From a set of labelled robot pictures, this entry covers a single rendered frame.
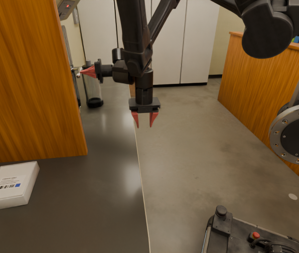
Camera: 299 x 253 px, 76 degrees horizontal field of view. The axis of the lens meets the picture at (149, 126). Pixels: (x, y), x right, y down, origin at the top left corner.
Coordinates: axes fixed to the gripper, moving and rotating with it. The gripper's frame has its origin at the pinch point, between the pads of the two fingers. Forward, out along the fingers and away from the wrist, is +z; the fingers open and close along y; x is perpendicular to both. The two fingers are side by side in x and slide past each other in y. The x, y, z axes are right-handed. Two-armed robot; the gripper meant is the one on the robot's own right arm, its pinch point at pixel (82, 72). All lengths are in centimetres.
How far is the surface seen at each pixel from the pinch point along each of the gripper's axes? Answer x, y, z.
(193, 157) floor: -66, -121, -91
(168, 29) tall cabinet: -290, -12, -107
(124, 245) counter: 67, -26, -16
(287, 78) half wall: -81, -39, -188
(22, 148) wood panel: 29.2, -19.9, 21.4
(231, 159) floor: -56, -122, -131
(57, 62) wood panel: 28.9, 11.5, 0.6
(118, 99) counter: -25.5, -26.5, -14.3
